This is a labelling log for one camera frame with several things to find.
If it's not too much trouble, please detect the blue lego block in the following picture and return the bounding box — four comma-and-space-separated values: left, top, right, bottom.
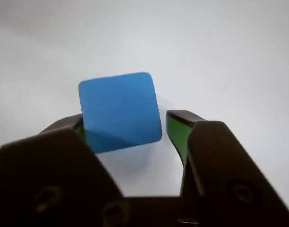
78, 71, 163, 154

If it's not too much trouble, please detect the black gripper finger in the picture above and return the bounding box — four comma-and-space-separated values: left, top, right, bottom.
165, 110, 289, 227
0, 113, 136, 227

